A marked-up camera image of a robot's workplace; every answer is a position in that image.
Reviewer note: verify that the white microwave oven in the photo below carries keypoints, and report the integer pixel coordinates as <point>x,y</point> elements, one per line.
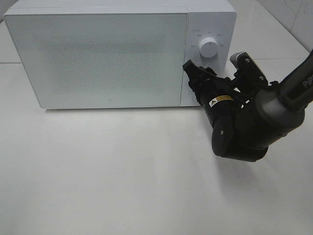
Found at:
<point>205,18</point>

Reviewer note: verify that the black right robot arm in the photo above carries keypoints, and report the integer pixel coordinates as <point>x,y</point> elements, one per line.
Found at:
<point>247,113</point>

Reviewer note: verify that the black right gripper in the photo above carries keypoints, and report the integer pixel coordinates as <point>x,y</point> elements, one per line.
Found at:
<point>223,98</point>

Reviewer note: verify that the white upper microwave knob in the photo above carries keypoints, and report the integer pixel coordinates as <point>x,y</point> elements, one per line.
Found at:
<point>208,47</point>

